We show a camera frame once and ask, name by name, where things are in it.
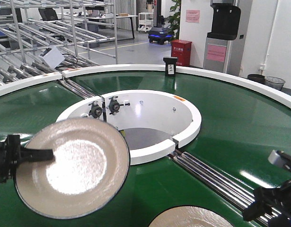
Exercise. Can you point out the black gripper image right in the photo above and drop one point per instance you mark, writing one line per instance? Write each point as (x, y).
(268, 198)

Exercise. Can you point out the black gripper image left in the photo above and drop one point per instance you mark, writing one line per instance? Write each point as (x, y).
(9, 150)

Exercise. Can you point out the beige plate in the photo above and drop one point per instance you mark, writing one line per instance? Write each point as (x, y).
(90, 165)
(189, 216)

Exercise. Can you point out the white shelf cart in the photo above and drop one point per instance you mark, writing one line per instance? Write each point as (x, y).
(145, 21)

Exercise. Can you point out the steel conveyor rollers front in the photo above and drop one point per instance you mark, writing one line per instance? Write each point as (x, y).
(231, 191)

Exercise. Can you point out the white box on rack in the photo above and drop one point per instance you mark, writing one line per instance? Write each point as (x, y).
(52, 57)

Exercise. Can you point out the white outer conveyor rim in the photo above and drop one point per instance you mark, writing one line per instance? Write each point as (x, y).
(242, 82)

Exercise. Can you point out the metal roller rack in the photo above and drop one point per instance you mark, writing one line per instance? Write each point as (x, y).
(28, 27)

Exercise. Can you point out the mesh waste basket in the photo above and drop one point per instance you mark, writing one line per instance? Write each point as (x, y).
(274, 82)

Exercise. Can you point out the dark round bin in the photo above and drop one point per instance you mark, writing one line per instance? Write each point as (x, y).
(256, 78)

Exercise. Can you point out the white desk in background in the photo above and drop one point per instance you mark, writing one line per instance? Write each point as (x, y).
(124, 23)

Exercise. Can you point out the black water dispenser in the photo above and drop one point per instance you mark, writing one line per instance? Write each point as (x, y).
(225, 24)

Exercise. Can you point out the blue mobile robot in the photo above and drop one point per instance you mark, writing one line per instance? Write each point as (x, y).
(159, 34)

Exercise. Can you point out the red fire extinguisher box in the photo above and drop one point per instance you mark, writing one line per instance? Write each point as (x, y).
(182, 50)

